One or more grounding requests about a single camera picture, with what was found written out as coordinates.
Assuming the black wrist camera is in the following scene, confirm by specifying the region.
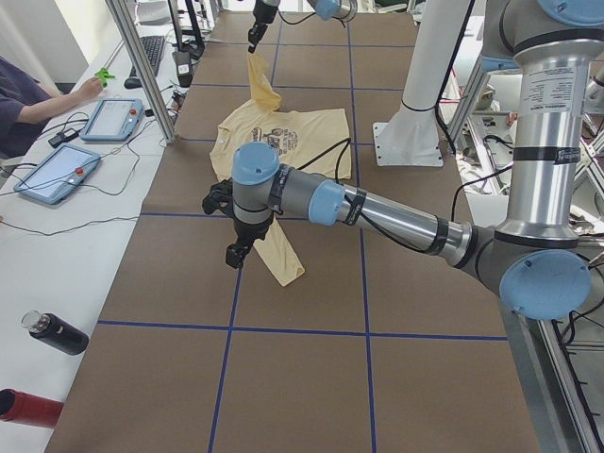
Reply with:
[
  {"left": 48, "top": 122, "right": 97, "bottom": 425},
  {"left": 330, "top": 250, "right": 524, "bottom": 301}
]
[{"left": 201, "top": 179, "right": 234, "bottom": 218}]

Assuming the blue teach pendant near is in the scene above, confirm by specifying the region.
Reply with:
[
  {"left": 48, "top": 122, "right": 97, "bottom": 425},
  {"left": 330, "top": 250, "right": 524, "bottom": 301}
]
[{"left": 13, "top": 143, "right": 101, "bottom": 205}]

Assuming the cream long-sleeve graphic shirt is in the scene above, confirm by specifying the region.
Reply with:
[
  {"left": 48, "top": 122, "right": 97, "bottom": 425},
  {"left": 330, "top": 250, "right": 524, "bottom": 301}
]
[{"left": 209, "top": 51, "right": 353, "bottom": 288}]

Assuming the aluminium frame post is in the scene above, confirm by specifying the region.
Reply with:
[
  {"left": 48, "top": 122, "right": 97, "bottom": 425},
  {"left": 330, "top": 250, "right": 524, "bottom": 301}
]
[{"left": 105, "top": 0, "right": 176, "bottom": 144}]

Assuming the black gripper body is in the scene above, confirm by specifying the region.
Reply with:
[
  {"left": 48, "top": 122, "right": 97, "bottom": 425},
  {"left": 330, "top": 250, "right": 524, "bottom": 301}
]
[
  {"left": 247, "top": 19, "right": 269, "bottom": 46},
  {"left": 226, "top": 219, "right": 273, "bottom": 269}
]

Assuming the green plastic toy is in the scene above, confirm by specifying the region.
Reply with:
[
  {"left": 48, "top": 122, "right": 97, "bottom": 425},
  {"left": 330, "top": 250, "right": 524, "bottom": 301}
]
[{"left": 94, "top": 67, "right": 116, "bottom": 87}]

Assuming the blue teach pendant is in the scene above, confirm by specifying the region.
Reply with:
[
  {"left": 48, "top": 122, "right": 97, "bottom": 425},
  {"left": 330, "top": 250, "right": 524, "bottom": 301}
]
[
  {"left": 79, "top": 98, "right": 144, "bottom": 143},
  {"left": 13, "top": 143, "right": 101, "bottom": 205}
]

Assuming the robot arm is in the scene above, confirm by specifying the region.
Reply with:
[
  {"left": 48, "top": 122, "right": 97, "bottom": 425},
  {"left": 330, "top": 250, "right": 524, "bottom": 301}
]
[
  {"left": 224, "top": 1, "right": 603, "bottom": 320},
  {"left": 247, "top": 0, "right": 358, "bottom": 54}
]

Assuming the person's forearm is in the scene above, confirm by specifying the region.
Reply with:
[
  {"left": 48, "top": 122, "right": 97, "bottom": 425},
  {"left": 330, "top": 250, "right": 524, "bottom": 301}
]
[{"left": 16, "top": 92, "right": 86, "bottom": 125}]

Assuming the blue teach pendant far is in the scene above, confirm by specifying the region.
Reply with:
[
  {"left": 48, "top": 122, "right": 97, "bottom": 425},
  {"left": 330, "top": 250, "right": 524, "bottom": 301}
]
[{"left": 79, "top": 98, "right": 144, "bottom": 143}]

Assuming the black keyboard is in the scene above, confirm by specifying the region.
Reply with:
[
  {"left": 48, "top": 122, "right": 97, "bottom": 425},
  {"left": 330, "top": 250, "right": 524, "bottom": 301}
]
[{"left": 140, "top": 36, "right": 166, "bottom": 76}]

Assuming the black computer mouse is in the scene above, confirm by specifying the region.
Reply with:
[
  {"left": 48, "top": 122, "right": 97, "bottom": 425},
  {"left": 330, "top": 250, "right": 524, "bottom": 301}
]
[{"left": 124, "top": 76, "right": 142, "bottom": 90}]

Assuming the red water bottle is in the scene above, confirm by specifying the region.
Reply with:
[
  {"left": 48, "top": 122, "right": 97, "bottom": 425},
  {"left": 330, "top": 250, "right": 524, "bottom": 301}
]
[{"left": 1, "top": 389, "right": 63, "bottom": 428}]

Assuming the black water bottle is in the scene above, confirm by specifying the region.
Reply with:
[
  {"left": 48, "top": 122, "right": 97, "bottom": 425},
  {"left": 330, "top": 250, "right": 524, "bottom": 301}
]
[{"left": 21, "top": 310, "right": 89, "bottom": 356}]

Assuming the person's hand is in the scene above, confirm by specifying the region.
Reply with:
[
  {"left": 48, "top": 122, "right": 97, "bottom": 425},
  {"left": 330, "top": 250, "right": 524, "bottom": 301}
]
[{"left": 75, "top": 75, "right": 104, "bottom": 102}]

